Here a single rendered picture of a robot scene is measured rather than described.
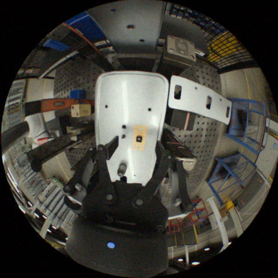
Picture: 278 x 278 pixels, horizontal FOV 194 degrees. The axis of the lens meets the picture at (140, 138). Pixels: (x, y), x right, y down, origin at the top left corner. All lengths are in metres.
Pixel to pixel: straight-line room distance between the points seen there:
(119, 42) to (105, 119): 0.23
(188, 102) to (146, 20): 0.23
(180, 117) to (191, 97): 0.07
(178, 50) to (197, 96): 0.14
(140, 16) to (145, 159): 0.38
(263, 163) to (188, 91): 7.88
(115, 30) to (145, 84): 0.16
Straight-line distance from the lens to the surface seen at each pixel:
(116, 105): 0.25
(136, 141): 0.25
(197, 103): 0.29
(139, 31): 0.23
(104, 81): 0.28
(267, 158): 7.89
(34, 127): 0.73
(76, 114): 0.25
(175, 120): 0.27
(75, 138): 0.27
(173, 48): 0.25
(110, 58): 0.70
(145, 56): 0.29
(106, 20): 0.22
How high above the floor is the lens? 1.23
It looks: 69 degrees down
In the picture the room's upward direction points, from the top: 171 degrees counter-clockwise
